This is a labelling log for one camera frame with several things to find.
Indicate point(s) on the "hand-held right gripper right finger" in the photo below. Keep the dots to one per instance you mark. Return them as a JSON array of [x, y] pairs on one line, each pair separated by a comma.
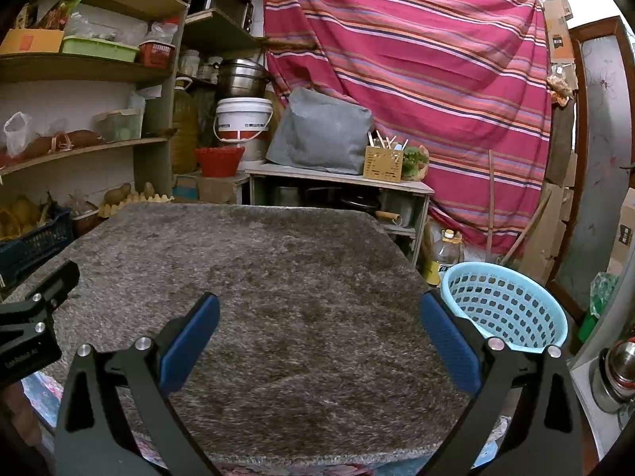
[[449, 344]]

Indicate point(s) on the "dark blue plastic crate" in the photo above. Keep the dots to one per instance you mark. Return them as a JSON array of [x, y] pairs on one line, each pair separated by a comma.
[[34, 250]]

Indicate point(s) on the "red green snack bag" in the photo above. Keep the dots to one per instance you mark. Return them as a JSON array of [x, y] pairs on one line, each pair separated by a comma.
[[54, 15]]

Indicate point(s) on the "green plastic bag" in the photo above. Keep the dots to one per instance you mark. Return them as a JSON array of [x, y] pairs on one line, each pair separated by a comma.
[[600, 292]]

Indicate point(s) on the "low grey cabinet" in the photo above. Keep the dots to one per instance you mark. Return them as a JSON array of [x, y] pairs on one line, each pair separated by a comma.
[[337, 178]]

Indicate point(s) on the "silver metal appliance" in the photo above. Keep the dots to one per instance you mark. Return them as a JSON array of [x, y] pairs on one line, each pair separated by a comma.
[[590, 426]]

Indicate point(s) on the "cardboard box under basket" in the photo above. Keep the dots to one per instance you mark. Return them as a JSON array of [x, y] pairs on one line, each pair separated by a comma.
[[218, 188]]

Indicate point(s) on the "toaster oven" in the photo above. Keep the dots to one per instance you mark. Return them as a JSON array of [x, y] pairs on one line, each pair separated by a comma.
[[228, 2]]

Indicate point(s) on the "green leafy vegetables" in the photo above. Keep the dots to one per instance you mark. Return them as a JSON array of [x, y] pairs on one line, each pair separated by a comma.
[[414, 161]]

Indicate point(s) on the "white plastic bucket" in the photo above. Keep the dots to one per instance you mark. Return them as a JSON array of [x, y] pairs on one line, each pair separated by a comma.
[[243, 119]]

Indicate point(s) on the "yellow egg carton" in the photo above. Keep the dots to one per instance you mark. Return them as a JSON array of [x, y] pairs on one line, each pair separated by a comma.
[[134, 207]]

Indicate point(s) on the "wooden framed door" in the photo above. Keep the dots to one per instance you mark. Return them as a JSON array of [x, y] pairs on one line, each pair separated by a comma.
[[600, 134]]

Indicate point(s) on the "stacked steel pots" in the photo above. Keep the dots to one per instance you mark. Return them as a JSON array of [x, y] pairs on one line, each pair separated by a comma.
[[243, 79]]

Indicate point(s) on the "white plastic bag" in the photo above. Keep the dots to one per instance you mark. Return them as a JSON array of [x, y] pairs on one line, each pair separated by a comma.
[[17, 134]]

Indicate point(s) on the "red woven basket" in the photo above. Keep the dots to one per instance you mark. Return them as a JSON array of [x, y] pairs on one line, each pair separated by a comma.
[[219, 161]]

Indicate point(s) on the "hanging dried bunch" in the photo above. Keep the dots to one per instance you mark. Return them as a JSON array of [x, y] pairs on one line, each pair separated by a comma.
[[560, 89]]

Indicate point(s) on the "light blue plastic basket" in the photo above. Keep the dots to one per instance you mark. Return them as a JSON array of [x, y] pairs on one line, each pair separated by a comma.
[[496, 302]]

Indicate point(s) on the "yellow cardboard box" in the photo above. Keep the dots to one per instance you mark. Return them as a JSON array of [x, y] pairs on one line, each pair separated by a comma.
[[30, 42]]

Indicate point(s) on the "yellow label oil bottle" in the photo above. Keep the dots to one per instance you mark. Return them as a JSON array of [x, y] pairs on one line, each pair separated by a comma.
[[444, 258]]

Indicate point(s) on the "large oil jug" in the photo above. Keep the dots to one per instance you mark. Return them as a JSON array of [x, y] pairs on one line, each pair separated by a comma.
[[184, 129]]

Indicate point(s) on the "clear plastic container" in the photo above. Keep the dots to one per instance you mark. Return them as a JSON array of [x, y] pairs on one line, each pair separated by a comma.
[[119, 126]]

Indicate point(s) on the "small red plastic basket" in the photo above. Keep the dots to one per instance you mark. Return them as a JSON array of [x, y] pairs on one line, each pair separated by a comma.
[[156, 54]]

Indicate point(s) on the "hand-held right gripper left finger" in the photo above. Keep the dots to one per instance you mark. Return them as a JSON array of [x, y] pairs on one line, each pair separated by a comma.
[[191, 339]]

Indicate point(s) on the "steel kettle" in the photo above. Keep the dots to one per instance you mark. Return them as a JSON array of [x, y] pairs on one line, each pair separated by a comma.
[[620, 362]]

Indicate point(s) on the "green plastic tray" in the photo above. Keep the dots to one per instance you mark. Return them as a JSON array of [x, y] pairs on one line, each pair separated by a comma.
[[99, 50]]

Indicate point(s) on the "red striped cloth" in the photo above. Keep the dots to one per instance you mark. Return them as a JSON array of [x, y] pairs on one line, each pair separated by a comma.
[[421, 84]]

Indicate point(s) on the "long sweet potato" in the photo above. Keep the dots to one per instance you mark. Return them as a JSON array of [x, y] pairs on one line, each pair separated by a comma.
[[84, 139]]

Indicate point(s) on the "clear plastic bag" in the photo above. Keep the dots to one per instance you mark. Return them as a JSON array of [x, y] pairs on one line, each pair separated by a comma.
[[84, 25]]

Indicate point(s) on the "hanging cardboard box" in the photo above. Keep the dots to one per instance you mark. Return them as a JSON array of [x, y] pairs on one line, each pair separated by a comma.
[[558, 29]]

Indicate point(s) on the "small potato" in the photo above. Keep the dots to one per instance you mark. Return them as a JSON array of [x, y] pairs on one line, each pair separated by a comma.
[[149, 189]]

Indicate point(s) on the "grey cushion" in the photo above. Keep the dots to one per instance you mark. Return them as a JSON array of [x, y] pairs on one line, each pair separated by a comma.
[[317, 134]]

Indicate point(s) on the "wooden shelf unit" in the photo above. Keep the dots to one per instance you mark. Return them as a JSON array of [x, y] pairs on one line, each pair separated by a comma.
[[84, 67]]

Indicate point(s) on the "short sweet potato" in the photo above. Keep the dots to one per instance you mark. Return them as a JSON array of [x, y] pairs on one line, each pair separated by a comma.
[[39, 146]]

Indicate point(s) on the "large potato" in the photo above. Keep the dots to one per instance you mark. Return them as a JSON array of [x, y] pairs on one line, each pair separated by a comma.
[[116, 193]]

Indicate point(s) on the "wooden utensil holder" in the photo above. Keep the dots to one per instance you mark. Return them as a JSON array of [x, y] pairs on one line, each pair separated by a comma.
[[382, 163]]

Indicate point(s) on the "printed cardboard box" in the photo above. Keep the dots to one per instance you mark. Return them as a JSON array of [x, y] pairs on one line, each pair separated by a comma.
[[624, 238]]

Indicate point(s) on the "stack of cardboard boxes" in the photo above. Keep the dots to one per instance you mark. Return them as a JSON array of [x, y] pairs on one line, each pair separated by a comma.
[[545, 238]]

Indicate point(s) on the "bag of potatoes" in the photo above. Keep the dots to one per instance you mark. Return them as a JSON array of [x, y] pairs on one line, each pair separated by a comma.
[[20, 215]]

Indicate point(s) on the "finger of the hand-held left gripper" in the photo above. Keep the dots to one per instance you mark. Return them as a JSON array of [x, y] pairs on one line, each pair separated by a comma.
[[57, 282]]

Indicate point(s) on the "grey shaggy mat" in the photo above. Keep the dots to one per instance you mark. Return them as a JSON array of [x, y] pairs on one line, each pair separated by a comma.
[[297, 258]]

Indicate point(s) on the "broom with wooden stick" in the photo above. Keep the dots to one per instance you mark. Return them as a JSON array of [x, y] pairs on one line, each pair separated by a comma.
[[490, 198]]

